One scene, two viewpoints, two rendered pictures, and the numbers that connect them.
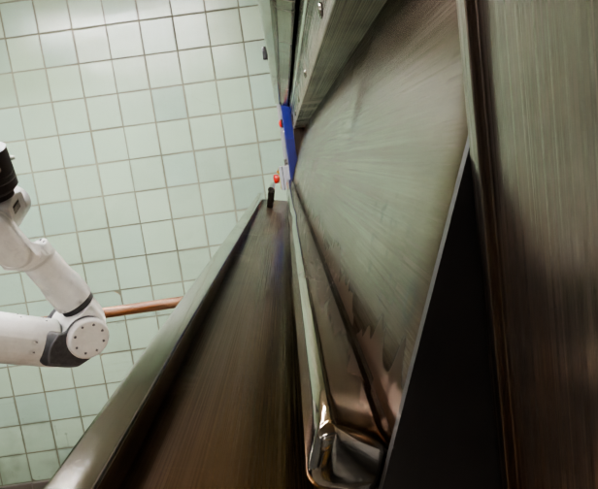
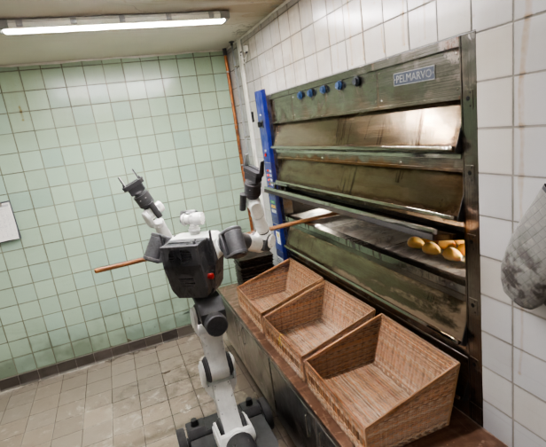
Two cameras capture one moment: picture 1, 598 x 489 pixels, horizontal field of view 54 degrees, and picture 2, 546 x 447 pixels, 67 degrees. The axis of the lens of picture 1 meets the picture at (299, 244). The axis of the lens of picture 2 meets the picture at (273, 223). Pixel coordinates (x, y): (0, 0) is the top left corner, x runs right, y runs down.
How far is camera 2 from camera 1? 1.59 m
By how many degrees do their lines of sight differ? 20
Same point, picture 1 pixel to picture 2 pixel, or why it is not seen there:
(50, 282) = (262, 223)
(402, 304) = (454, 207)
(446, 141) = (457, 195)
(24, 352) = (259, 247)
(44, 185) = (114, 184)
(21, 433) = (104, 321)
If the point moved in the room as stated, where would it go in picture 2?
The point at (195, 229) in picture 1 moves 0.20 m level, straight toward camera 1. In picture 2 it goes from (197, 203) to (205, 205)
